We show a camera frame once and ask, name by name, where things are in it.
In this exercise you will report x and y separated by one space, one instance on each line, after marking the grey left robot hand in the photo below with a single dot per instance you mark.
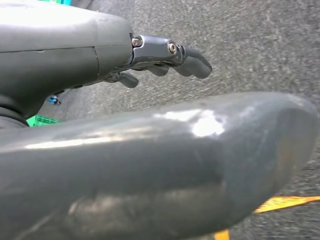
149 165

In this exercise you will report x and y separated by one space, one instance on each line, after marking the blue metal shelf rack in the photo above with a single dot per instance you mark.
53 100

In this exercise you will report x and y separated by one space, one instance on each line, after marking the green plastic crate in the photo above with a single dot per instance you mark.
42 121

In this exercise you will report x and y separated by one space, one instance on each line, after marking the yellow floor tape square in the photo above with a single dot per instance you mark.
282 202

